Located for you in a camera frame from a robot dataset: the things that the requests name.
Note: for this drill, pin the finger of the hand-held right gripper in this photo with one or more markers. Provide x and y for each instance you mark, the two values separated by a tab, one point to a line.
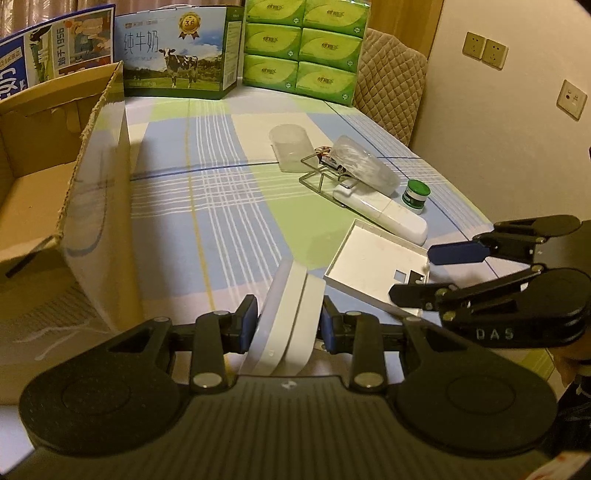
415	293
457	253

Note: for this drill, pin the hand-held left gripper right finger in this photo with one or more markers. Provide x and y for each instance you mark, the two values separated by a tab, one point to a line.
326	323

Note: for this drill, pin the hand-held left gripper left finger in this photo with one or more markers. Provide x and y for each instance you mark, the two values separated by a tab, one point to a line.
249	323

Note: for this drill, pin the white charger block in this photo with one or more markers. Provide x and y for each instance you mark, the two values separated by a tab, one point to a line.
286	318

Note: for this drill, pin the white square panel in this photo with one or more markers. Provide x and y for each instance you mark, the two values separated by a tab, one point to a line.
369	258

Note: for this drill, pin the green lid small jar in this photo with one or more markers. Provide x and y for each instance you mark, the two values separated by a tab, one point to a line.
416	196

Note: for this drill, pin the white rectangular device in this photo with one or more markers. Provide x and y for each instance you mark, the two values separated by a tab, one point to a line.
388	214

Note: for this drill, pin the clear dental floss box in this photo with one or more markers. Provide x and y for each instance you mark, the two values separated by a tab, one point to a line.
364	164

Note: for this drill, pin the cardboard box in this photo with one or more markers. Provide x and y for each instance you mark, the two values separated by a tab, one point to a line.
27	203

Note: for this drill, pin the small toy car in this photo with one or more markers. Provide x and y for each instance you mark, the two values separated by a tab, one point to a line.
325	157

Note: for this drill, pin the clear plastic cup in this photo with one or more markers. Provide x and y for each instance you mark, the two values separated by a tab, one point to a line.
291	145

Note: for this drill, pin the quilted beige chair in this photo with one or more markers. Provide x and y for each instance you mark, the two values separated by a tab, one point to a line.
392	83

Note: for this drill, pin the wooden door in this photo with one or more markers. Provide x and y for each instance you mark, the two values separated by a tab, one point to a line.
406	18

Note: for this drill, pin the pack of green tissue packets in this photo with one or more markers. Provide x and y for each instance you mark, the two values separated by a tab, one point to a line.
300	46

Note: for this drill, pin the cow print milk carton box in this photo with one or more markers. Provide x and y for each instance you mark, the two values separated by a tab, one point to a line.
184	50

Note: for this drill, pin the blue milk carton box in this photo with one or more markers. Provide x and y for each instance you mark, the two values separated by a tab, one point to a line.
60	41

